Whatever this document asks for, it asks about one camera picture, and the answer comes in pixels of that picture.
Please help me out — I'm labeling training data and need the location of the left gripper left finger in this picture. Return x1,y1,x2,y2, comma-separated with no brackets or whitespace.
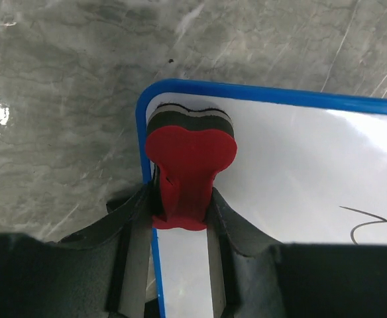
0,185,152,317

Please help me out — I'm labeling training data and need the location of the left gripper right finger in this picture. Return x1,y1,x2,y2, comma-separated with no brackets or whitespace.
207,190,387,317

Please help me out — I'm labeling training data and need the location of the blue framed whiteboard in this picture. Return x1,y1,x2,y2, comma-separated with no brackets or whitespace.
135,78,387,318

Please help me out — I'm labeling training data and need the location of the red bone-shaped eraser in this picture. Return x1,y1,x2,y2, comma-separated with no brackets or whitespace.
145,103,237,231

